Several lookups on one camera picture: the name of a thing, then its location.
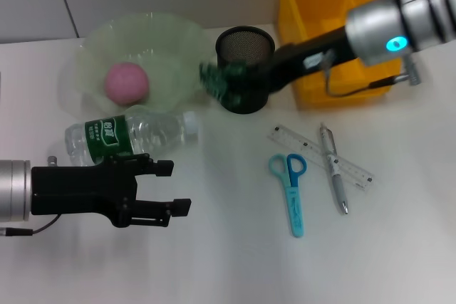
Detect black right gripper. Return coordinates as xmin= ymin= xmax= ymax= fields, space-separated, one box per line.
xmin=231 ymin=26 xmax=357 ymax=104

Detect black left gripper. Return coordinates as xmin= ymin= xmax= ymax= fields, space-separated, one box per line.
xmin=31 ymin=153 xmax=192 ymax=229

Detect green plastic wrapper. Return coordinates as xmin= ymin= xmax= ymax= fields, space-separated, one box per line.
xmin=198 ymin=60 xmax=250 ymax=108

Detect clear green-label water bottle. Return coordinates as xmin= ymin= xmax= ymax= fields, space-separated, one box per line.
xmin=63 ymin=110 xmax=199 ymax=167

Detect pink peach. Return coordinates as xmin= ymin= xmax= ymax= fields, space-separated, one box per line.
xmin=103 ymin=61 xmax=150 ymax=106

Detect black mesh pen holder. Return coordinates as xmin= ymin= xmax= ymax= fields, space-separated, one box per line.
xmin=214 ymin=26 xmax=276 ymax=115

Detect translucent green fruit plate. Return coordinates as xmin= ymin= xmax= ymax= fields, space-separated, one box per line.
xmin=58 ymin=11 xmax=213 ymax=115

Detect blue scissors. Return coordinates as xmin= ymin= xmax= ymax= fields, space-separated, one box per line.
xmin=268 ymin=153 xmax=308 ymax=239

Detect grey ballpoint pen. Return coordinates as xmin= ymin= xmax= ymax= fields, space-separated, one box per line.
xmin=319 ymin=122 xmax=349 ymax=216

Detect clear plastic ruler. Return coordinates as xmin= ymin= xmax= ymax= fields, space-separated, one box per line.
xmin=266 ymin=124 xmax=375 ymax=191

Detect yellow plastic bin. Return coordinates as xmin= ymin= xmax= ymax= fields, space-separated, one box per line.
xmin=276 ymin=0 xmax=402 ymax=108

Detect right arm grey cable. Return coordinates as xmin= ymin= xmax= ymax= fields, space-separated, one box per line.
xmin=322 ymin=51 xmax=421 ymax=98

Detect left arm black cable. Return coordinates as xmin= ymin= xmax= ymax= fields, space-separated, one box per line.
xmin=0 ymin=213 xmax=60 ymax=237

